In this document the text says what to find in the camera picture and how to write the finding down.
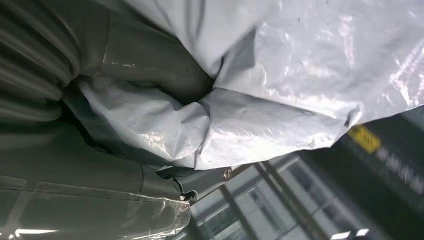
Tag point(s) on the black and yellow column label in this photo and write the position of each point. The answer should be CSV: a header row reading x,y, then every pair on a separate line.
x,y
364,139

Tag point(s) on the grey window frame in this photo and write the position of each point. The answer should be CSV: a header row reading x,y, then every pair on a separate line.
x,y
265,205

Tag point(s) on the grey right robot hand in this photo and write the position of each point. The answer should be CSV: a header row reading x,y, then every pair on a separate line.
x,y
82,185

